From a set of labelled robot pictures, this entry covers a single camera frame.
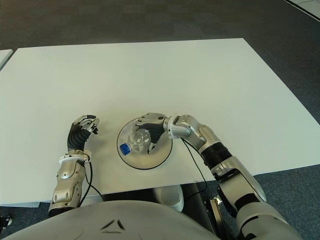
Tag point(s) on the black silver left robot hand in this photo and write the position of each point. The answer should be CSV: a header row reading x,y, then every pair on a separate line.
x,y
76,138

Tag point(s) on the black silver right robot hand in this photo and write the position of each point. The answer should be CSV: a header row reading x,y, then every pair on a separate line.
x,y
155,125

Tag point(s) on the clear bottle with blue cap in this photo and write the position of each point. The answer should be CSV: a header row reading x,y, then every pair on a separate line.
x,y
137,141

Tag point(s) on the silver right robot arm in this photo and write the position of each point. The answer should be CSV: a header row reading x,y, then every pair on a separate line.
x,y
212,140

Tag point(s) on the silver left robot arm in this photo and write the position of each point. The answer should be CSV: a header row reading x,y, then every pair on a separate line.
x,y
66,175

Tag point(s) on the white plate with black rim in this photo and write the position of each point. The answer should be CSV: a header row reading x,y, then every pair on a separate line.
x,y
160,156

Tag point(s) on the white robot waist part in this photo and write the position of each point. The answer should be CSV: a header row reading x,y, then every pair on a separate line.
x,y
170,197

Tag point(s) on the white table foot beam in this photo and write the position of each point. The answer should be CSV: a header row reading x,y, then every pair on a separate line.
x,y
20,203

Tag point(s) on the black support column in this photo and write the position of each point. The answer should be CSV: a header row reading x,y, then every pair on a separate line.
x,y
195,207

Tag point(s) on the grey robot torso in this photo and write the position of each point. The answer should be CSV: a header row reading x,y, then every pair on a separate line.
x,y
125,225

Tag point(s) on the white side table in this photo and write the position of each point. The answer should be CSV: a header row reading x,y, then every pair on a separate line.
x,y
3,58

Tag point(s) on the black stand with caster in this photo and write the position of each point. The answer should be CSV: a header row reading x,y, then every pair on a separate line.
x,y
6,221

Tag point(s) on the small metal bracket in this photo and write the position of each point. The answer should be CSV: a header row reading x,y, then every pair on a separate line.
x,y
215,210

